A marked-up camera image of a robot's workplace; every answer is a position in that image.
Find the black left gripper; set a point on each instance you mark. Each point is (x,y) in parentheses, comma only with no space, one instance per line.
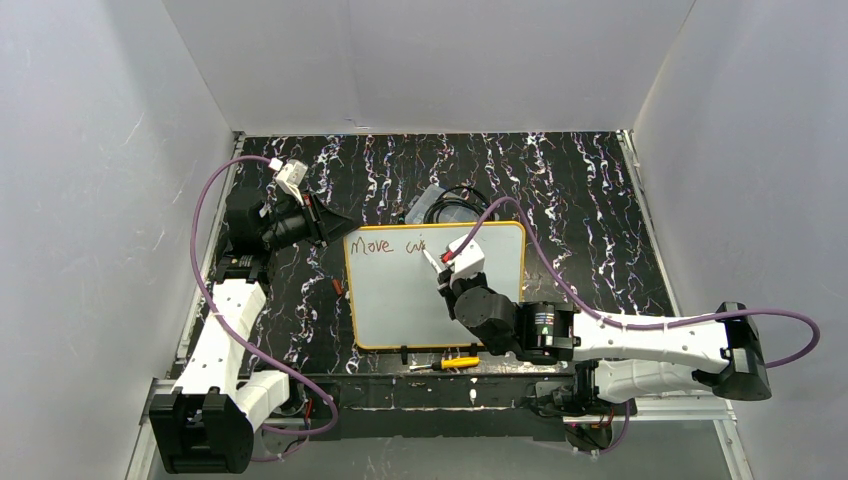
(313,220)

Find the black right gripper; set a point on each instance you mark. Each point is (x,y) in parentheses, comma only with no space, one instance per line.
(444,288)

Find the white whiteboard marker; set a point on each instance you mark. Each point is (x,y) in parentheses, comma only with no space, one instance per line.
(436,264)

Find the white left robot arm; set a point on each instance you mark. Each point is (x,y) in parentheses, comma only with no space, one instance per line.
(207,422)

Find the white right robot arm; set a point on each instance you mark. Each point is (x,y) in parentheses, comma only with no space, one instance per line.
(619,358)

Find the yellow framed whiteboard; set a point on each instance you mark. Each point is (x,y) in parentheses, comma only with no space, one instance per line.
(393,288)

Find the clear plastic screw box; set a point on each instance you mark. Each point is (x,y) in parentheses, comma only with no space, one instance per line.
(436,205)

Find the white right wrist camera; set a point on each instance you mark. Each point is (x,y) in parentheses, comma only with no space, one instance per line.
(464,259)

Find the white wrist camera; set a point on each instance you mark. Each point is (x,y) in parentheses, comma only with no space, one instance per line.
(464,259)
(289,175)

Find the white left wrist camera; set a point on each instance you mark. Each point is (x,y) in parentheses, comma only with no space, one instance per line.
(289,175)

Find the yellow handled screwdriver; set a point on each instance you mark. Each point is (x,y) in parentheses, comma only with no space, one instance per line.
(459,363)

